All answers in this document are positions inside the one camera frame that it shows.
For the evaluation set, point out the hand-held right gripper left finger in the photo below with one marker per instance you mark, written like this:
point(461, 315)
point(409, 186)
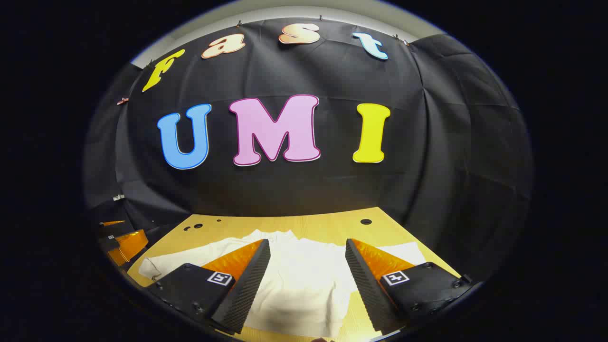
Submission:
point(247, 285)

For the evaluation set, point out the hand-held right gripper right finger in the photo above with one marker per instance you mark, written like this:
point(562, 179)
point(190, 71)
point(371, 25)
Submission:
point(365, 285)

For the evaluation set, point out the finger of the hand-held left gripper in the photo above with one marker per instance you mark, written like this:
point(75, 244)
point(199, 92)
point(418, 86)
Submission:
point(113, 223)
point(129, 244)

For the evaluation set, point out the white garment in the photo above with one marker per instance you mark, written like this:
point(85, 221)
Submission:
point(304, 285)

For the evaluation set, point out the black backdrop cloth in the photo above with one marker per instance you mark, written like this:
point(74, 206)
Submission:
point(332, 185)

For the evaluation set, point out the small red clip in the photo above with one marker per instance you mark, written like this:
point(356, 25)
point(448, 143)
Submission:
point(122, 100)

